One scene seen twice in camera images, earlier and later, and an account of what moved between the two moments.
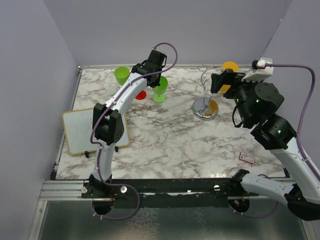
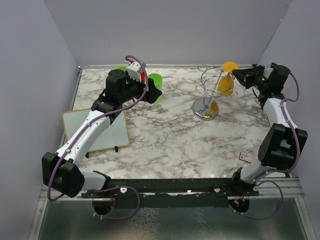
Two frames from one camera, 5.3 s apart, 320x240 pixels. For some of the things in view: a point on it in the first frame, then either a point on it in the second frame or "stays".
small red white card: x=246 y=157 stays
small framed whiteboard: x=78 y=125 stays
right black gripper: x=229 y=77 → x=247 y=75
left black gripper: x=156 y=82 → x=153 y=92
